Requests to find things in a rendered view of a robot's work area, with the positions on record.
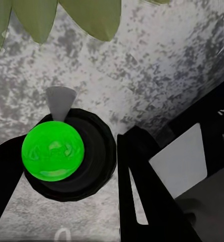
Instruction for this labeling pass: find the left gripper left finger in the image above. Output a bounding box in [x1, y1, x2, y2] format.
[0, 135, 26, 218]

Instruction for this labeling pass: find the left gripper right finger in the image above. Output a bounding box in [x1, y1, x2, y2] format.
[116, 134, 202, 242]

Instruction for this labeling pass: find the insectifuge atomizer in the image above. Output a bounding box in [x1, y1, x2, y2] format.
[21, 86, 117, 202]

